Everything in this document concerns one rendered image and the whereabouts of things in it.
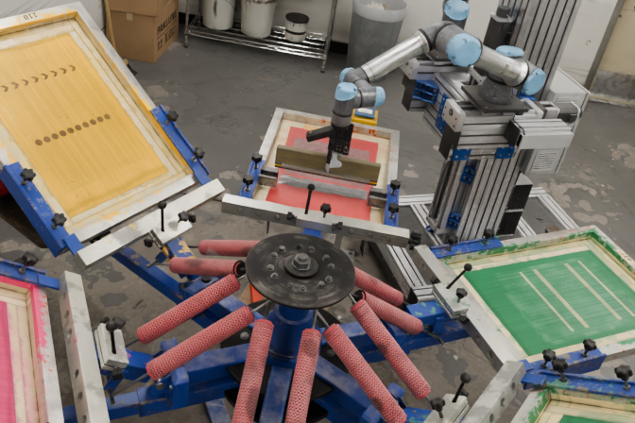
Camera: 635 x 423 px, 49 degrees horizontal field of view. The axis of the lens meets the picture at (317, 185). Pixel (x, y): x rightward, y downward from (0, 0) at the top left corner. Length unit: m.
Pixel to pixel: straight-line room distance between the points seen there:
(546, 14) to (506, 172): 0.84
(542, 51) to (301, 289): 1.93
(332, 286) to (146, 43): 4.21
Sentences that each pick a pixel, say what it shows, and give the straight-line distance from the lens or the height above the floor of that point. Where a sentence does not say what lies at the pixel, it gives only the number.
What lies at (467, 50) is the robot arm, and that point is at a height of 1.59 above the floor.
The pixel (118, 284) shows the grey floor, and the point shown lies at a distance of 3.71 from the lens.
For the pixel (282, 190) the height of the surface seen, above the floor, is 0.96.
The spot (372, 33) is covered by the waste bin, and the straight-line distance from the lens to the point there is 5.79.
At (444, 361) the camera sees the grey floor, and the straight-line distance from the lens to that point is 3.59.
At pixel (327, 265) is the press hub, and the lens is 1.89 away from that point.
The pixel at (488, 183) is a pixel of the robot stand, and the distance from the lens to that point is 3.64.
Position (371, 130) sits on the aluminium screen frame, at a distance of 3.23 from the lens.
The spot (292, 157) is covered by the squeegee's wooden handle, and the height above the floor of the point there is 1.11.
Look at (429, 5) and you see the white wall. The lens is 6.26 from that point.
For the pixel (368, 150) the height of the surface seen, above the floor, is 0.96.
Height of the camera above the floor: 2.53
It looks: 34 degrees down
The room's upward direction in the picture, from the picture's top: 10 degrees clockwise
